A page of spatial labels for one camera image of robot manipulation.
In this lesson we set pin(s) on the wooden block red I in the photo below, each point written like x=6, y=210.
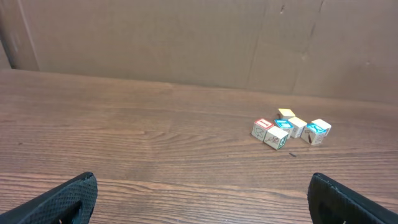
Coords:
x=260, y=128

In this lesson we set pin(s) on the wooden block yellow far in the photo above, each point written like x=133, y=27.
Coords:
x=284, y=113

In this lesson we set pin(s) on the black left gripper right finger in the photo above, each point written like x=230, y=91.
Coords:
x=331, y=202

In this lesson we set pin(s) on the wooden block plain picture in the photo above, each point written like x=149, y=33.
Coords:
x=323, y=124

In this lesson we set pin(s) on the wooden block blue L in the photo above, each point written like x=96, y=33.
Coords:
x=285, y=125

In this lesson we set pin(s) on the wooden block plain yellow top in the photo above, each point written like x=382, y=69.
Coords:
x=298, y=126

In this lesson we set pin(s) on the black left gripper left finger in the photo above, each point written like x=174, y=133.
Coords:
x=71, y=202

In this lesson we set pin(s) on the wooden block blue X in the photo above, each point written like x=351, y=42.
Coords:
x=313, y=134

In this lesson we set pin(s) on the wooden block green side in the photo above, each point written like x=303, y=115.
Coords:
x=276, y=137

